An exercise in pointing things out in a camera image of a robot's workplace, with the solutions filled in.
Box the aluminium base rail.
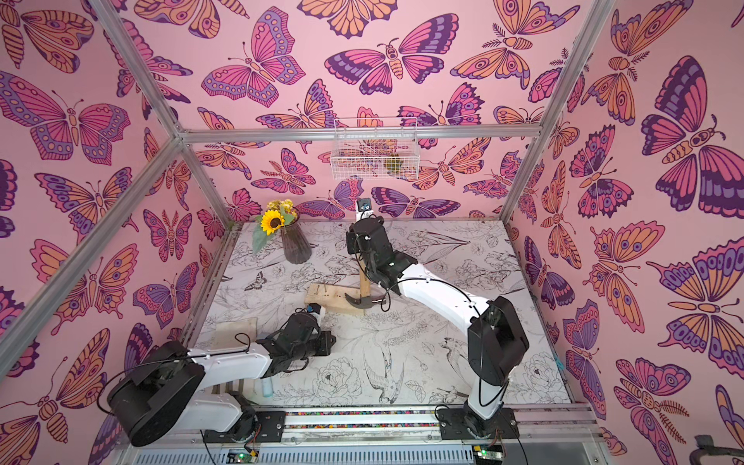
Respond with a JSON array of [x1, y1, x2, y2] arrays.
[[110, 404, 613, 464]]

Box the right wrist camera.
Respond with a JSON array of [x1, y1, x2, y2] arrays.
[[356, 198, 374, 221]]

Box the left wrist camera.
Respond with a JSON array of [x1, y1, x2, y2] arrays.
[[305, 302, 326, 319]]

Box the wooden handle claw hammer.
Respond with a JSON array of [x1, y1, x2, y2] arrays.
[[345, 255, 386, 310]]

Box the light blue garden trowel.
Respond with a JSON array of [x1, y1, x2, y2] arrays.
[[261, 378, 274, 398]]

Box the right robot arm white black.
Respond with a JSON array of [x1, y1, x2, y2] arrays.
[[346, 213, 530, 438]]

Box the dark glass vase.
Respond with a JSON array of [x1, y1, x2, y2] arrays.
[[281, 221, 312, 265]]

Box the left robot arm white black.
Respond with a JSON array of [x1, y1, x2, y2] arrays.
[[99, 304, 336, 447]]

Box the white wire basket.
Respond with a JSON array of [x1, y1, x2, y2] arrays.
[[329, 116, 420, 181]]

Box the wooden block with nails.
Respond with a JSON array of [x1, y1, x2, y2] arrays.
[[304, 283, 375, 318]]

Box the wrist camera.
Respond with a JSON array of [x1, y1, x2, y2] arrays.
[[356, 198, 374, 221], [305, 302, 326, 319]]

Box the artificial sunflower bouquet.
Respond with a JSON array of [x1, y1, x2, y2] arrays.
[[252, 200, 298, 254]]

